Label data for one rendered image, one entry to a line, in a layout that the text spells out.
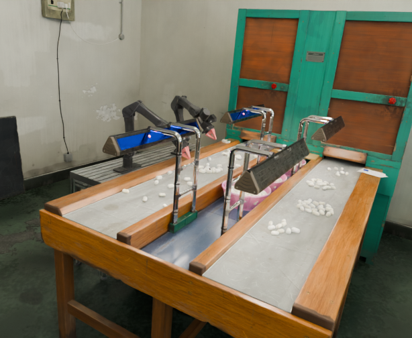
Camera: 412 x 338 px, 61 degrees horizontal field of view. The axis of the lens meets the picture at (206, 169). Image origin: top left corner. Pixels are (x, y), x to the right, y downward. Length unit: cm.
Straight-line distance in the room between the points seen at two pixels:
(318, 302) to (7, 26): 323
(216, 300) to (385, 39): 207
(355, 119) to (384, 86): 28
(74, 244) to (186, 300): 54
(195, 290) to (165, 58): 350
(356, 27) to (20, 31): 275
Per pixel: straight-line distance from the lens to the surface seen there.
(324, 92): 274
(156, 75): 449
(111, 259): 142
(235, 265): 127
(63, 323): 199
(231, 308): 118
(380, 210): 289
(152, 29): 454
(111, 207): 164
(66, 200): 167
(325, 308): 114
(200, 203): 176
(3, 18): 361
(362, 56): 272
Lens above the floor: 143
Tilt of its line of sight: 18 degrees down
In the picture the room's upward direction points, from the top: 5 degrees clockwise
